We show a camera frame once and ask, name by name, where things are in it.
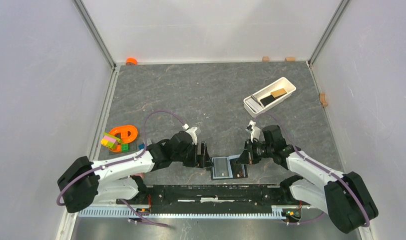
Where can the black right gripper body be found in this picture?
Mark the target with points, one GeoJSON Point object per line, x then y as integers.
{"type": "Point", "coordinates": [259, 151]}

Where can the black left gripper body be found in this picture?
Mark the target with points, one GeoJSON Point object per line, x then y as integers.
{"type": "Point", "coordinates": [189, 157]}

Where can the black card holder wallet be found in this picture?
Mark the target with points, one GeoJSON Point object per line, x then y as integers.
{"type": "Point", "coordinates": [229, 158]}

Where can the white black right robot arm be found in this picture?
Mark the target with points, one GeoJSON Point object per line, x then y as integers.
{"type": "Point", "coordinates": [344, 197]}

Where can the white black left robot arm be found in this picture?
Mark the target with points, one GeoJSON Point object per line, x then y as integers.
{"type": "Point", "coordinates": [87, 182]}

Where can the white card tray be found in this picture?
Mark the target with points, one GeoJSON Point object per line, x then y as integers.
{"type": "Point", "coordinates": [279, 83]}

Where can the black card in tray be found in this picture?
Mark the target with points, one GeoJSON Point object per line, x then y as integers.
{"type": "Point", "coordinates": [267, 100]}

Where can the grey card in tray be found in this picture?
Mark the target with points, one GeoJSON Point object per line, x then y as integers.
{"type": "Point", "coordinates": [254, 104]}

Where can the tan card in tray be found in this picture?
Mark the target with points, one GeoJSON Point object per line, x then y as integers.
{"type": "Point", "coordinates": [279, 93]}

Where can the wooden curved block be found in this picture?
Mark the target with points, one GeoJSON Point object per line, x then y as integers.
{"type": "Point", "coordinates": [322, 99]}

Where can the colourful toy brick stack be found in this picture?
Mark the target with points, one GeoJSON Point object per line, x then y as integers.
{"type": "Point", "coordinates": [114, 143]}

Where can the wooden block right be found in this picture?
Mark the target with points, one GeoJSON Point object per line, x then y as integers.
{"type": "Point", "coordinates": [290, 59]}

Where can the orange round cap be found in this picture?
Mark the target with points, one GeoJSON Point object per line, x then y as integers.
{"type": "Point", "coordinates": [131, 61]}

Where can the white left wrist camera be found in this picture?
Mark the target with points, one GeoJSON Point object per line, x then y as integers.
{"type": "Point", "coordinates": [192, 131]}

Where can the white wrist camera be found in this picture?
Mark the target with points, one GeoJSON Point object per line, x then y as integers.
{"type": "Point", "coordinates": [192, 131]}
{"type": "Point", "coordinates": [253, 130]}

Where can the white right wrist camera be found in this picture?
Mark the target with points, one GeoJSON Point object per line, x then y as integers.
{"type": "Point", "coordinates": [253, 130]}

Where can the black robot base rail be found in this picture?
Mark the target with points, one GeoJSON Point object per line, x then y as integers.
{"type": "Point", "coordinates": [214, 199]}

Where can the white slotted cable duct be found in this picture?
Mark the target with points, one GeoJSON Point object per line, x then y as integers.
{"type": "Point", "coordinates": [125, 212]}

